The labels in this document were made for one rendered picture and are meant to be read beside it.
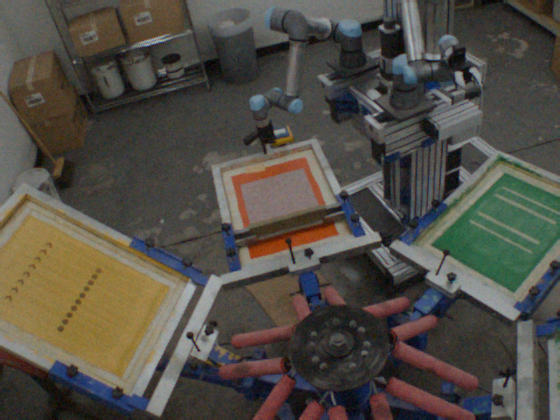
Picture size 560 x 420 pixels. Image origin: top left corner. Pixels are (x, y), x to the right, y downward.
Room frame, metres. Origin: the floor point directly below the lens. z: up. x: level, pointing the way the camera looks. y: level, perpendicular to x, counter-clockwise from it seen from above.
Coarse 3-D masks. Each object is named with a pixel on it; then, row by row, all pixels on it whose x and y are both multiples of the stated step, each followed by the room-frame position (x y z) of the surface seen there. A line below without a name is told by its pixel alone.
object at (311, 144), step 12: (300, 144) 2.27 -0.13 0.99; (312, 144) 2.25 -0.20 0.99; (252, 156) 2.25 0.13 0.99; (264, 156) 2.24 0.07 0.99; (276, 156) 2.24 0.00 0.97; (324, 156) 2.12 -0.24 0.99; (216, 168) 2.21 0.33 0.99; (228, 168) 2.22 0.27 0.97; (324, 168) 2.03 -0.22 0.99; (216, 180) 2.11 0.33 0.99; (336, 192) 1.84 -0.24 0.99; (228, 216) 1.83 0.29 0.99; (336, 240) 1.53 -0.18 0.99; (300, 252) 1.51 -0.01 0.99; (240, 264) 1.52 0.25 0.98; (252, 264) 1.50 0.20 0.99
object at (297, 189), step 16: (304, 160) 2.17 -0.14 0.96; (272, 176) 2.09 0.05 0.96; (288, 176) 2.07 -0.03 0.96; (304, 176) 2.04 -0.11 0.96; (288, 192) 1.95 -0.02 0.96; (304, 192) 1.92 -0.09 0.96; (320, 192) 1.90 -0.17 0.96; (288, 208) 1.83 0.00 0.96; (304, 208) 1.81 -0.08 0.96; (320, 224) 1.68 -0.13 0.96; (304, 240) 1.61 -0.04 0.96
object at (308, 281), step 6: (300, 276) 1.34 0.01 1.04; (306, 276) 1.33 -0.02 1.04; (312, 276) 1.32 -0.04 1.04; (300, 282) 1.34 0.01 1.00; (306, 282) 1.30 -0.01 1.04; (312, 282) 1.29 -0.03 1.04; (306, 288) 1.27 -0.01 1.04; (312, 288) 1.27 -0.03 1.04; (318, 288) 1.26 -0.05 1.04; (306, 294) 1.24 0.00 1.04; (312, 294) 1.24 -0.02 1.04; (318, 294) 1.24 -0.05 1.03; (306, 300) 1.23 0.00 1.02
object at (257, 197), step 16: (240, 176) 2.15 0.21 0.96; (256, 176) 2.12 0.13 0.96; (240, 192) 2.02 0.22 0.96; (256, 192) 2.00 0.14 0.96; (272, 192) 1.97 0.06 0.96; (240, 208) 1.90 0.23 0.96; (256, 208) 1.88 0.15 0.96; (272, 208) 1.86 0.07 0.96; (272, 240) 1.65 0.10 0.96; (256, 256) 1.57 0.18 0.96
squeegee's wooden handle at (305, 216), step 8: (312, 208) 1.69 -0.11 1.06; (320, 208) 1.68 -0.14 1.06; (280, 216) 1.68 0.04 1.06; (288, 216) 1.67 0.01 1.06; (296, 216) 1.66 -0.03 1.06; (304, 216) 1.67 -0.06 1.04; (312, 216) 1.67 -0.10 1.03; (320, 216) 1.67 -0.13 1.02; (256, 224) 1.66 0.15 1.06; (264, 224) 1.65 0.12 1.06; (272, 224) 1.65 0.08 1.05; (280, 224) 1.66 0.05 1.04; (288, 224) 1.66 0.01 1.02; (296, 224) 1.66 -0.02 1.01; (256, 232) 1.65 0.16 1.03; (264, 232) 1.65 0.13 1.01; (272, 232) 1.65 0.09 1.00
